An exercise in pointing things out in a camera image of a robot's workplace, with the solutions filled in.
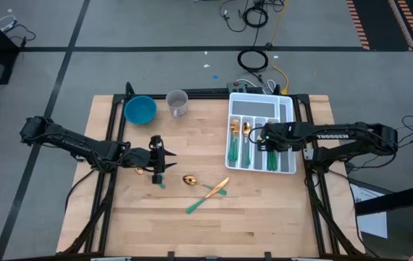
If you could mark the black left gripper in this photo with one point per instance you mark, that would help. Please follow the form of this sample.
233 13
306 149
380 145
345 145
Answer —
145 158

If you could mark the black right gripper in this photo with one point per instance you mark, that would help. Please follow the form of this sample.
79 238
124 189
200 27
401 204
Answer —
275 137

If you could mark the white cutlery organizer tray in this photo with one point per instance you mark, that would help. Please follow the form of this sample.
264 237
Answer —
253 108

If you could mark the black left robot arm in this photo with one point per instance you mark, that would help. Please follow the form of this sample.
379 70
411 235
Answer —
72 139

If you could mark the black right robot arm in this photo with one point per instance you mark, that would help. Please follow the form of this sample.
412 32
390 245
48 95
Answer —
337 137

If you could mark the blue bowl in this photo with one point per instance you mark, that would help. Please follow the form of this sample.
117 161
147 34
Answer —
140 110

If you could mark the grey patterned mug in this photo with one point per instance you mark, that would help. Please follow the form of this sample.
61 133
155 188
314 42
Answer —
177 103

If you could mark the white paper sheet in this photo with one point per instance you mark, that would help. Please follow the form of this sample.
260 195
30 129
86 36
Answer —
373 224

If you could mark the black desk bar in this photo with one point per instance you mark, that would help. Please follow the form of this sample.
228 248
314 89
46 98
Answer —
395 198

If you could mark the black orange striped floor mat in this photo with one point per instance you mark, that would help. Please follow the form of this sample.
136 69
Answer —
380 21

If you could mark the black aluminium table frame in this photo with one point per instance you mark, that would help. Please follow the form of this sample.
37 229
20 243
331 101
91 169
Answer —
203 96

